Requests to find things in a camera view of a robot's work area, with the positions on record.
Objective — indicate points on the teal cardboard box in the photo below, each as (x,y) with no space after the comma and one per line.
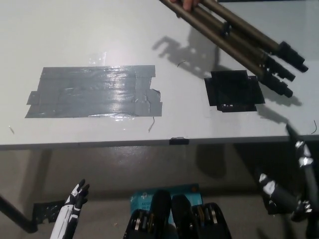
(195,196)

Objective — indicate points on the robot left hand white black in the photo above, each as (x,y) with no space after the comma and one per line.
(66,216)

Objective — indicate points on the black table leg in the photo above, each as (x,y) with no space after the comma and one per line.
(17,215)

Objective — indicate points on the large gray duct tape patch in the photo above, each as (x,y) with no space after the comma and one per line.
(94,92)

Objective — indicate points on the bronze and black camera tripod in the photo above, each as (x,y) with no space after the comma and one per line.
(239,22)

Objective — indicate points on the clear tape piece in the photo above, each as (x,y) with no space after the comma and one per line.
(98,58)

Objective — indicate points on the thin clear tape strip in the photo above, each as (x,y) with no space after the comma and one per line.
(151,125)

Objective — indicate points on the black tape patch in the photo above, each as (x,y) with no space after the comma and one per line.
(231,92)

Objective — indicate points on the person's bare hand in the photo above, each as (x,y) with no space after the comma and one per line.
(186,3)

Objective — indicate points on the robot right hand white black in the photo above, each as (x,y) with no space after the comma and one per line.
(281,196)

